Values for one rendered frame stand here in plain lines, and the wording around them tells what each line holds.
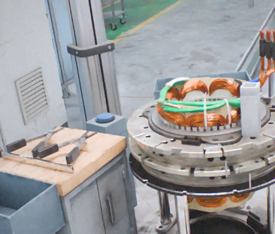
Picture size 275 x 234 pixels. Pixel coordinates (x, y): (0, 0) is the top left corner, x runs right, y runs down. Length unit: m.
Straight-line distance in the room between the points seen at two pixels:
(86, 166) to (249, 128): 0.29
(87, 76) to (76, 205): 0.50
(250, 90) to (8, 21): 2.54
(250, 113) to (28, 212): 0.40
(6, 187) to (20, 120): 2.36
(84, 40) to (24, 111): 2.04
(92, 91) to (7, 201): 0.47
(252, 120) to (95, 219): 0.35
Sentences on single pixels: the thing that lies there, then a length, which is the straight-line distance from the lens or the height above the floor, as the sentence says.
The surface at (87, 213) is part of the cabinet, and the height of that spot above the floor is 0.97.
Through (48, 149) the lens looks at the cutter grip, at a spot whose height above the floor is 1.09.
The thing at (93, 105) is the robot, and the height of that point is 1.01.
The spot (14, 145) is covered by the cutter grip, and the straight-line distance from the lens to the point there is 0.91.
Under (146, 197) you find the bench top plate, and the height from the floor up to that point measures 0.78.
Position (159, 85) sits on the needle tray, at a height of 1.05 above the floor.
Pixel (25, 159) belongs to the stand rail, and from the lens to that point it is 0.88.
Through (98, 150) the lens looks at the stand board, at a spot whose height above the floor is 1.06.
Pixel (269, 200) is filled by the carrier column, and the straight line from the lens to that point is 0.92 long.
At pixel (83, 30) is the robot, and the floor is 1.22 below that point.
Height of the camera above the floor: 1.44
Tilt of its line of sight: 22 degrees down
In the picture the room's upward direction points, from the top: 7 degrees counter-clockwise
